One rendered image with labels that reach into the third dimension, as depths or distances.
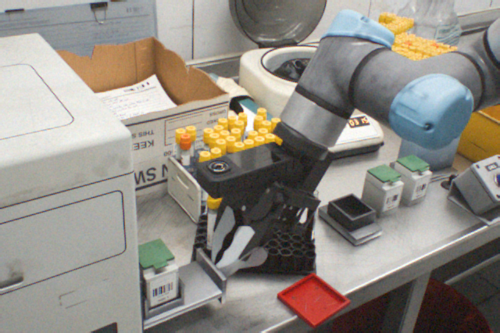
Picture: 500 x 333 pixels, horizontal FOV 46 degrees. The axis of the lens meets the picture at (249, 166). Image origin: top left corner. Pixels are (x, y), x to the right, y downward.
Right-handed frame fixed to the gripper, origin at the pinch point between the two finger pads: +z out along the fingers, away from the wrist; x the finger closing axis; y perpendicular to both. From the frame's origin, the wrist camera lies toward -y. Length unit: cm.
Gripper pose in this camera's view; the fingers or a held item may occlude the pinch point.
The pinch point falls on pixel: (215, 269)
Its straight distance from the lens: 74.6
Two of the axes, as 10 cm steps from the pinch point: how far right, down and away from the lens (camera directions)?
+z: -4.7, 8.6, 2.1
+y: 6.9, 2.1, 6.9
